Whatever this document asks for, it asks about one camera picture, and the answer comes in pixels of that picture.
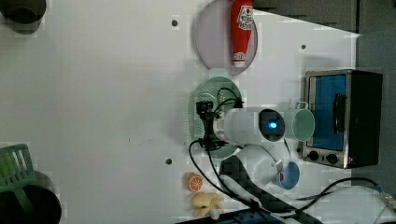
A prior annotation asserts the black cylindrical cup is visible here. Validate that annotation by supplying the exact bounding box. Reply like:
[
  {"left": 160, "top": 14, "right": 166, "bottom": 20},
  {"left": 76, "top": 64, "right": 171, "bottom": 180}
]
[{"left": 0, "top": 185, "right": 62, "bottom": 224}]

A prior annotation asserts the blue bowl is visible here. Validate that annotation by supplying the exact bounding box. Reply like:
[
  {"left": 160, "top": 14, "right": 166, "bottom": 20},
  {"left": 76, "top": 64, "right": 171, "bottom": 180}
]
[{"left": 275, "top": 161, "right": 300, "bottom": 189}]

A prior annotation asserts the black toaster oven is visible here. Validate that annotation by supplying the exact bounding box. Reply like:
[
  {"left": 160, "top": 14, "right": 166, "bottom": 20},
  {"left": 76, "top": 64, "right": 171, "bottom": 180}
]
[{"left": 302, "top": 69, "right": 383, "bottom": 169}]

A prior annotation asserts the grey round plate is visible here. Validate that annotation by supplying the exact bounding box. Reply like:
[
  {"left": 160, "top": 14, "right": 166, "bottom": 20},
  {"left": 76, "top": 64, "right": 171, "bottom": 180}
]
[{"left": 194, "top": 0, "right": 258, "bottom": 76}]

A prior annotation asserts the mint green cup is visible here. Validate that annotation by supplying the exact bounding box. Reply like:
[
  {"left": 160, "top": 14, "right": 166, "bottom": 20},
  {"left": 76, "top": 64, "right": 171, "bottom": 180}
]
[{"left": 284, "top": 102, "right": 316, "bottom": 142}]

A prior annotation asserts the red ketchup bottle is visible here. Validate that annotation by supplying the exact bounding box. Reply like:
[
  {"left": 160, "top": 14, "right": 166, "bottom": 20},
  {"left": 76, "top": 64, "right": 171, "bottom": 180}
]
[{"left": 231, "top": 0, "right": 254, "bottom": 67}]

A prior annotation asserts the orange half slice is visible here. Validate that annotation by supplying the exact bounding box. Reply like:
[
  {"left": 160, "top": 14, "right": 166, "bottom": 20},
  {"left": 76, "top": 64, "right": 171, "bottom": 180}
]
[{"left": 187, "top": 173, "right": 204, "bottom": 192}]

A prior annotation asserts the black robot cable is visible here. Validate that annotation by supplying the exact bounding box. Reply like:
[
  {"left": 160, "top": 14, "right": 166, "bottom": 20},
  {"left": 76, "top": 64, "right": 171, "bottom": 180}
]
[{"left": 188, "top": 87, "right": 396, "bottom": 224}]

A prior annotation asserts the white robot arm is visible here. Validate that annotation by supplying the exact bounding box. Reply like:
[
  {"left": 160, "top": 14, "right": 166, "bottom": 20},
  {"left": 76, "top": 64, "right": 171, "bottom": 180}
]
[{"left": 196, "top": 101, "right": 322, "bottom": 224}]

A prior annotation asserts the black round container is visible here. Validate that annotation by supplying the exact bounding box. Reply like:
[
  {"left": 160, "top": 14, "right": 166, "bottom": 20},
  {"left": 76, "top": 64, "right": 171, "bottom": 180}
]
[{"left": 0, "top": 0, "right": 47, "bottom": 35}]

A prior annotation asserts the green plastic rack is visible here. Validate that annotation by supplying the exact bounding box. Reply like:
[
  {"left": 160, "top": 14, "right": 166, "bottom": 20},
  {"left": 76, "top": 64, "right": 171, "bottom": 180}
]
[{"left": 0, "top": 144, "right": 36, "bottom": 213}]

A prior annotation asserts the mint green oval strainer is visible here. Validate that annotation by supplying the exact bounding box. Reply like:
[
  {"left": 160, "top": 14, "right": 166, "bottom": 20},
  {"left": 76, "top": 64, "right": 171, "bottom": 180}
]
[{"left": 188, "top": 68, "right": 244, "bottom": 161}]

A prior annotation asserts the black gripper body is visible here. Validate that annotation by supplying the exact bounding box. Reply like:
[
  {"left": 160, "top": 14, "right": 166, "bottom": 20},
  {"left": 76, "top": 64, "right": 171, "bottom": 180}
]
[{"left": 196, "top": 101, "right": 226, "bottom": 151}]

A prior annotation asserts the strawberry in bowl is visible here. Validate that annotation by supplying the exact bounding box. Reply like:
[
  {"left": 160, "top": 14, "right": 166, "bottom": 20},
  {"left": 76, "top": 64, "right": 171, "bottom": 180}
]
[{"left": 279, "top": 173, "right": 284, "bottom": 182}]

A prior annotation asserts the peeled banana toy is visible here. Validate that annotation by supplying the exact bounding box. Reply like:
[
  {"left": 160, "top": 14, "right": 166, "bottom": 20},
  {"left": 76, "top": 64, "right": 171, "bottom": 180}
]
[{"left": 191, "top": 192, "right": 224, "bottom": 220}]

